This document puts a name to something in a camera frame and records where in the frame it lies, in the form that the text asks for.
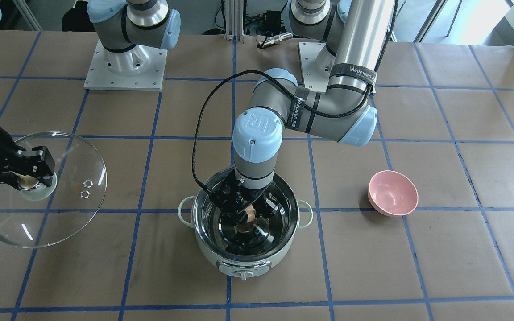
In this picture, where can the aluminium frame post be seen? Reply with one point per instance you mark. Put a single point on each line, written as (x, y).
(234, 18)

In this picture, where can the pale green cooking pot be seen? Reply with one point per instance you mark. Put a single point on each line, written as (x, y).
(245, 250)

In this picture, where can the brown egg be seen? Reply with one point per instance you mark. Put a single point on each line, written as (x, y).
(251, 213)

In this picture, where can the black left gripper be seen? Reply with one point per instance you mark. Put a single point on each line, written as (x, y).
(267, 208)

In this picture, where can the pink bowl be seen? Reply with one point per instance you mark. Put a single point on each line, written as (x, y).
(392, 194)

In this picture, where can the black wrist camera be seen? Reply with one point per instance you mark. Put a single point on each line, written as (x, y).
(228, 193)

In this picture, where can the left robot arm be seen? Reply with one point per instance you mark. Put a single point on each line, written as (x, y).
(339, 73)

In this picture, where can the glass pot lid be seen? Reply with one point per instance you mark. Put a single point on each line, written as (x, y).
(43, 189)

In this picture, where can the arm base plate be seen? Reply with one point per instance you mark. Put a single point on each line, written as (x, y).
(141, 68)
(316, 63)

